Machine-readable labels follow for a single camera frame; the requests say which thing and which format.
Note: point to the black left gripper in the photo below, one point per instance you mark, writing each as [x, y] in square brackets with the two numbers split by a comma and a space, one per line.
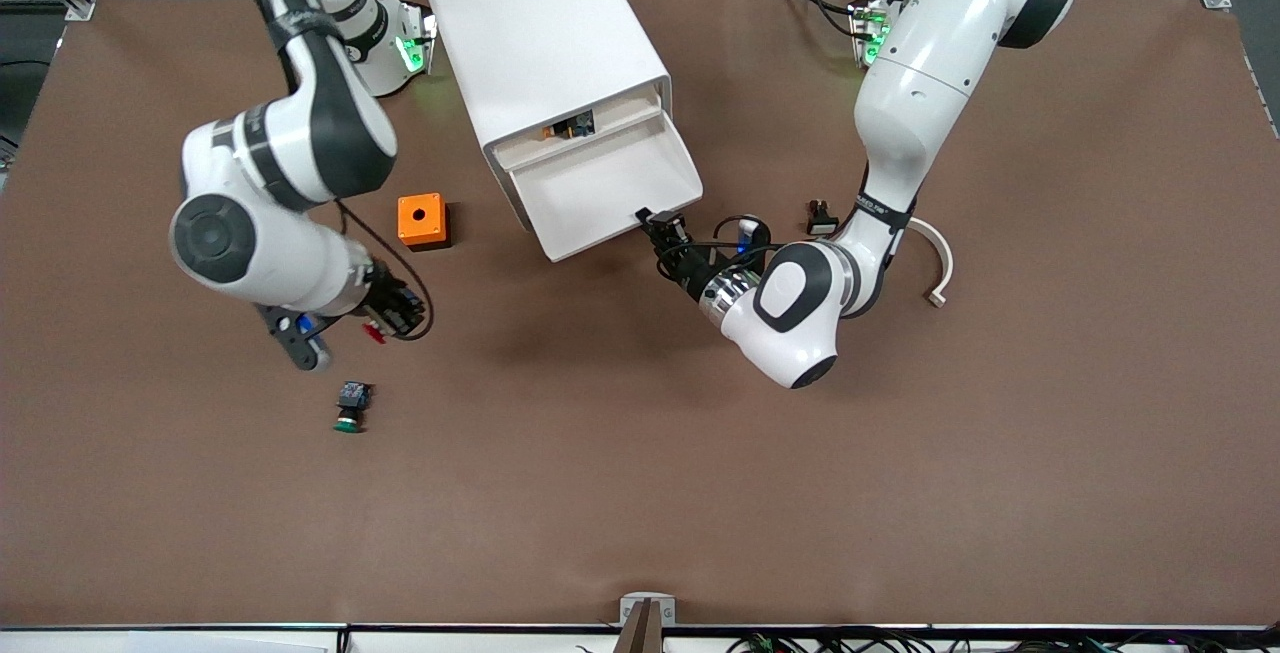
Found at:
[686, 270]

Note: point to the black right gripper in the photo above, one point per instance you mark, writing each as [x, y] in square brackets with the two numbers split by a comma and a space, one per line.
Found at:
[392, 301]

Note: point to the red push button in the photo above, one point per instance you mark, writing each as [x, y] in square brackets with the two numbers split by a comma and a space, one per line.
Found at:
[375, 333]

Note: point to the white plastic drawer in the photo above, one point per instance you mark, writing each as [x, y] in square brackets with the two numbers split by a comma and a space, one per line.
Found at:
[610, 183]
[630, 103]

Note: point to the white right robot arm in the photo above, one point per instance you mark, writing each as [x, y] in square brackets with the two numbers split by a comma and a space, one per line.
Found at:
[250, 253]

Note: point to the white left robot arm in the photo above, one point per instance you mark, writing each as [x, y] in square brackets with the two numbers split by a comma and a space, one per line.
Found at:
[920, 83]

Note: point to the green push button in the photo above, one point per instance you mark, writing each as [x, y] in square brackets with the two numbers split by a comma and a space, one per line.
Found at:
[351, 408]

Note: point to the black white rectangular push button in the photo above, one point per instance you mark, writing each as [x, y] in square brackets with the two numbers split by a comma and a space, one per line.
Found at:
[822, 223]

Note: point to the white drawer cabinet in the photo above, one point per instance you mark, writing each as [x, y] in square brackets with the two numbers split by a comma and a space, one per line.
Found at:
[540, 23]

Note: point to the orange box with hole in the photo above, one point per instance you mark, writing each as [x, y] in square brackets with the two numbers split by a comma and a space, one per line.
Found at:
[420, 218]

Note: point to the small orange black part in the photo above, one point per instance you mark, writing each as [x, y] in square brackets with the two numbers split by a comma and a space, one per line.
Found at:
[568, 125]

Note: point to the white semicircular clamp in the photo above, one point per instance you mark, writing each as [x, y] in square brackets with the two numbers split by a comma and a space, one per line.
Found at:
[948, 268]

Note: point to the grey camera bracket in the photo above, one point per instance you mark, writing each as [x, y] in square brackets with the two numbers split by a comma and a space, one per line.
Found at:
[668, 608]

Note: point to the white table edge rail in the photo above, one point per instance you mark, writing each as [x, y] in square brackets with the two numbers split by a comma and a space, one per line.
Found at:
[200, 641]

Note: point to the brown camera post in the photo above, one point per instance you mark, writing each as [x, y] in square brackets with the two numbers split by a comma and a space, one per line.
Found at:
[640, 633]

